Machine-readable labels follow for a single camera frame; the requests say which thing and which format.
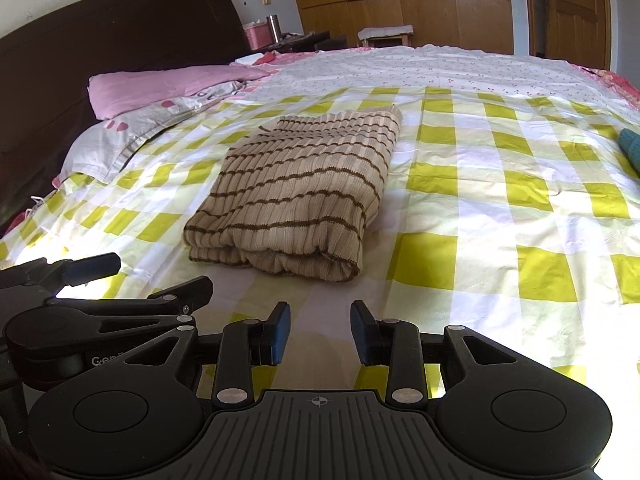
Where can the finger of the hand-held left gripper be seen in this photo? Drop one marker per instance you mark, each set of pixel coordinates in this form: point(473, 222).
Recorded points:
point(165, 297)
point(95, 266)

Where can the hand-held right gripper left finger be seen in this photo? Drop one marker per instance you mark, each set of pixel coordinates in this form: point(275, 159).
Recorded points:
point(281, 335)

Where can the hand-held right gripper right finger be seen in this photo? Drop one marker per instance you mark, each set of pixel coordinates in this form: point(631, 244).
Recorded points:
point(364, 335)

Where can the beige brown striped sweater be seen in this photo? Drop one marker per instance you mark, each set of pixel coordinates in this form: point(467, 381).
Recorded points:
point(300, 185)

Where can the grey white printed pillow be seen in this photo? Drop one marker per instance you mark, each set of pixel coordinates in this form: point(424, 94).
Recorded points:
point(125, 135)

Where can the pink pillow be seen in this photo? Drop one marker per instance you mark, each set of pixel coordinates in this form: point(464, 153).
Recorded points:
point(150, 87)

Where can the yellow white checked bed sheet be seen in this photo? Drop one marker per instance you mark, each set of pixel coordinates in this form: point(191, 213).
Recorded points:
point(500, 185)

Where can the dark wooden headboard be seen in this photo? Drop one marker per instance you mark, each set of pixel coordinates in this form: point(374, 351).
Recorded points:
point(100, 30)

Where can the pink box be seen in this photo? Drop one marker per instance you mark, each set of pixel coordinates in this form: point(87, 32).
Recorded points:
point(256, 36)

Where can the metal thermos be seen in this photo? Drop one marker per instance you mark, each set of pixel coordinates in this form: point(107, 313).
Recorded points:
point(273, 28)

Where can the dark nightstand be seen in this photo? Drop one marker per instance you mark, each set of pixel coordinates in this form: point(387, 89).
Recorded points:
point(310, 41)

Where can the stool with white cloth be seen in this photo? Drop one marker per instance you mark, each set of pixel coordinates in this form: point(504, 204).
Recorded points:
point(385, 31)

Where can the folded blue knitted cloth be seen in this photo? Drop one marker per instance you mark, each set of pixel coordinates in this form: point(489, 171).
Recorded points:
point(632, 149)

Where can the wooden wardrobe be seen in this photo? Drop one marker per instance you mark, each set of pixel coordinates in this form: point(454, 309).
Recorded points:
point(425, 10)

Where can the pink floral bed cover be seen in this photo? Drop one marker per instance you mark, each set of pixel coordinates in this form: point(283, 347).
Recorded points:
point(615, 80)

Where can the wooden door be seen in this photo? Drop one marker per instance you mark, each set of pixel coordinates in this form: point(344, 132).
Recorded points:
point(575, 10)

